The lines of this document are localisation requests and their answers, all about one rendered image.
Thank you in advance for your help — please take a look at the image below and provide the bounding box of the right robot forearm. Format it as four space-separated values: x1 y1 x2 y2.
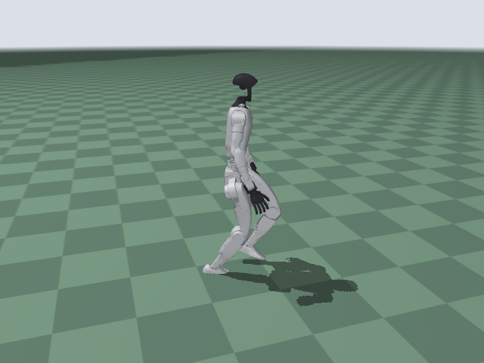
234 148 255 191

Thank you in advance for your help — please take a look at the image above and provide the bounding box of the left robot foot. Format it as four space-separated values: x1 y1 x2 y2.
239 244 265 260

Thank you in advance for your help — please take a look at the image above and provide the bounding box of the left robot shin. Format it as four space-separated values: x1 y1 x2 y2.
246 213 282 248

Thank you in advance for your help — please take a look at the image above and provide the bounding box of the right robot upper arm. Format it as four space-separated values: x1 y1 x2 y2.
230 111 246 158

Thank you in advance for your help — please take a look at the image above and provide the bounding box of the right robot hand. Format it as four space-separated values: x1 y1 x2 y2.
244 181 270 215

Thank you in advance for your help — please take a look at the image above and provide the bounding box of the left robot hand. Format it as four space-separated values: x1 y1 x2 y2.
250 162 259 174

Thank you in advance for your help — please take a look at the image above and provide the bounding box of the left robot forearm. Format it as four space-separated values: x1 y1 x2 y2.
245 145 255 169

